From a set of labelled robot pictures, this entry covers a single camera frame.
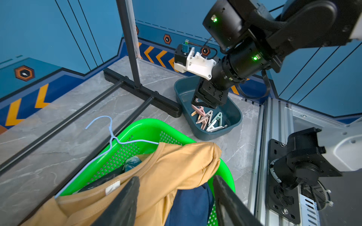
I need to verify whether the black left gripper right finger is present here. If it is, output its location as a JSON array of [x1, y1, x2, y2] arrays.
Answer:
[[213, 175, 262, 226]]

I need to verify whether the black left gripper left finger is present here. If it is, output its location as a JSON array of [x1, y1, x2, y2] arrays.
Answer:
[[92, 177, 140, 226]]

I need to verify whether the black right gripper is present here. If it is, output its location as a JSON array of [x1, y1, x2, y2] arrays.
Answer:
[[191, 78, 228, 109]]

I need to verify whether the pink clothespin front tan shirt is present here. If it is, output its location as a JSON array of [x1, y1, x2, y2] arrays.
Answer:
[[196, 115, 209, 130]]

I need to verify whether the pink clothespin tan shirt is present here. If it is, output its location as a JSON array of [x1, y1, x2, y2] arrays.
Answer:
[[196, 115, 209, 130], [191, 105, 206, 117]]

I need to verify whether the navy printed t-shirt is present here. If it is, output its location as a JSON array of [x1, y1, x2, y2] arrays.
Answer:
[[165, 183, 215, 226]]

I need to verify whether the tan yellow t-shirt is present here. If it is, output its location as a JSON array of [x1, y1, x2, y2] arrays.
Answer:
[[19, 141, 223, 226]]

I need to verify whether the white wire hanger tan shirt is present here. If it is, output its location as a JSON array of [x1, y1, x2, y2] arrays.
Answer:
[[55, 115, 159, 198]]

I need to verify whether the white clothespin navy shirt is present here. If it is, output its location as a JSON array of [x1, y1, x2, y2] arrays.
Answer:
[[206, 110, 213, 124], [206, 124, 228, 132]]

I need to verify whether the mint green clothespin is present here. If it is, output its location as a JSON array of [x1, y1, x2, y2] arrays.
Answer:
[[210, 112, 223, 126]]

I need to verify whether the white clothespin front navy shirt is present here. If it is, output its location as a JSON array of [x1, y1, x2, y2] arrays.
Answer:
[[206, 124, 228, 132]]

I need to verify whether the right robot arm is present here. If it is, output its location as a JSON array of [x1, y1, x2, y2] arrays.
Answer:
[[192, 0, 362, 109]]

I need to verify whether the teal plastic bin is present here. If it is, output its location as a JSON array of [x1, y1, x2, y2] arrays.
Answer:
[[174, 76, 242, 141]]

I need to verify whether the black clothes rack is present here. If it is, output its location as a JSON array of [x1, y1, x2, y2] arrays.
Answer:
[[0, 0, 183, 226]]

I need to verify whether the green plastic basket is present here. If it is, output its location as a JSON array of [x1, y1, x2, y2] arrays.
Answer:
[[56, 119, 235, 226]]

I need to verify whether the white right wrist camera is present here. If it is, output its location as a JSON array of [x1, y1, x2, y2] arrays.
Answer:
[[173, 39, 216, 81]]

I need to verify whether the aluminium corner post right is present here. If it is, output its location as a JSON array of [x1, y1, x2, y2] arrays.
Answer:
[[124, 0, 141, 59]]

